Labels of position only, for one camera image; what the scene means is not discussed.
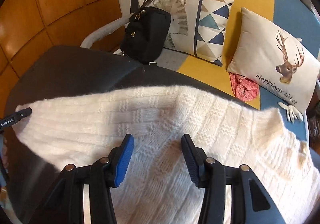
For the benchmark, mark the white glove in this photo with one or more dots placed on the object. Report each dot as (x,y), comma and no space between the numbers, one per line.
(291,112)

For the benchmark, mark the black handbag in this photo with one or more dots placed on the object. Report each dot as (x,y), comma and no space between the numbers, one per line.
(145,34)

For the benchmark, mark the triangle pattern cushion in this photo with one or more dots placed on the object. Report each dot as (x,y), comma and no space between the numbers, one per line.
(198,27)

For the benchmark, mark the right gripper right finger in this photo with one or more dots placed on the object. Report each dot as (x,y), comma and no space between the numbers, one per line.
(251,203)

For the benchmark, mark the cream knitted sweater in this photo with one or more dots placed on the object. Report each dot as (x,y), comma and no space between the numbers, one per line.
(157,187)

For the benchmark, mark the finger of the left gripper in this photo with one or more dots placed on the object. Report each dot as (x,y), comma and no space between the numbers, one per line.
(14,118)

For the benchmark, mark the deer print cushion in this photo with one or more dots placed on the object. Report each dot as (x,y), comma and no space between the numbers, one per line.
(274,59)

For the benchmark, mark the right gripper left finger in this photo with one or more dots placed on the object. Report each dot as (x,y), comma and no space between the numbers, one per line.
(64,202)

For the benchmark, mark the pink cloth on sofa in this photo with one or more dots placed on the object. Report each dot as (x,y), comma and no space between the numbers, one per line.
(243,88)

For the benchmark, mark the blue yellow grey sofa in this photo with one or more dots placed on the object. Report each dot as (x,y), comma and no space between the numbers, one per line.
(174,67)

